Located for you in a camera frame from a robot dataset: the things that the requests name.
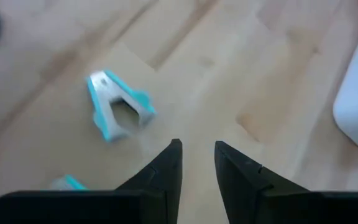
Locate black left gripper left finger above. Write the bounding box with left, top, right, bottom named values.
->
left=0, top=139, right=183, bottom=224

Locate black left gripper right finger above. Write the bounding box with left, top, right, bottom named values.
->
left=214, top=141, right=358, bottom=224

